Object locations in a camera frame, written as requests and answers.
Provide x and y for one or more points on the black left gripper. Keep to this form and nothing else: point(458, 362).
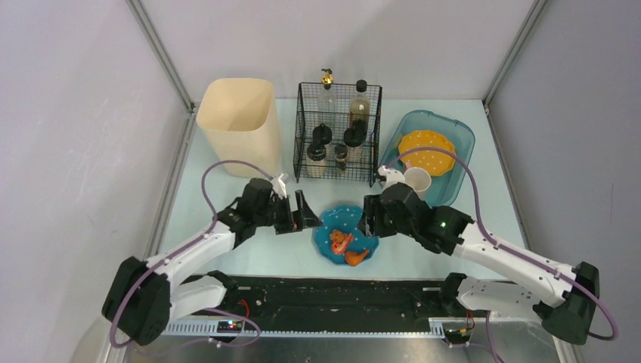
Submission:
point(287, 215)

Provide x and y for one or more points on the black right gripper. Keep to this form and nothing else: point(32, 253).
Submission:
point(375, 220)

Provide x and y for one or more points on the blue dotted plate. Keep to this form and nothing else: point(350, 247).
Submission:
point(343, 218)

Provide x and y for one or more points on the pink white mug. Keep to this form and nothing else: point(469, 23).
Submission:
point(419, 180)

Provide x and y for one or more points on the spice jar black lid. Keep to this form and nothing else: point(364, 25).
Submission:
point(322, 134)
point(316, 160)
point(354, 137)

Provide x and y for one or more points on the small pepper shaker jar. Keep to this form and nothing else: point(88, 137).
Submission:
point(341, 156)

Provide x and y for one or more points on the yellow dotted plate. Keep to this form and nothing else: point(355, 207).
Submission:
point(428, 150)

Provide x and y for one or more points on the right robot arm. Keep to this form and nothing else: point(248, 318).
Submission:
point(561, 296)

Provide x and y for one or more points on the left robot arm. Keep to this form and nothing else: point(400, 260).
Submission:
point(147, 295)

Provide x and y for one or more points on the food scraps on blue plate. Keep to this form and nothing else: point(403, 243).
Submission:
point(339, 247)

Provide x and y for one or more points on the teal plastic basin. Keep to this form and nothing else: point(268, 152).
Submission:
point(424, 128)

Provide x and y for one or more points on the brown sauce bottle black cap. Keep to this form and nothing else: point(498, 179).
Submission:
point(359, 107)

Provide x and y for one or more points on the beige plastic bin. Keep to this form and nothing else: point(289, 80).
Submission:
point(239, 119)

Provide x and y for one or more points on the clear bottle gold pump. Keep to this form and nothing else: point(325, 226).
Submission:
point(326, 100)

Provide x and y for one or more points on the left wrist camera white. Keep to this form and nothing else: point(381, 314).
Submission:
point(278, 183)

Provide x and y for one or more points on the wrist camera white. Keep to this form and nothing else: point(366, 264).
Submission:
point(278, 183)
point(389, 176)

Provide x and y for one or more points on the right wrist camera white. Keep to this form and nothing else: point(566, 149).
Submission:
point(389, 176)

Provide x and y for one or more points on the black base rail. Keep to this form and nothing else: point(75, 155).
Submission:
point(323, 305)

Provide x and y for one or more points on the black wire basket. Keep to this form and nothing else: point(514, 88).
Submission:
point(308, 116)

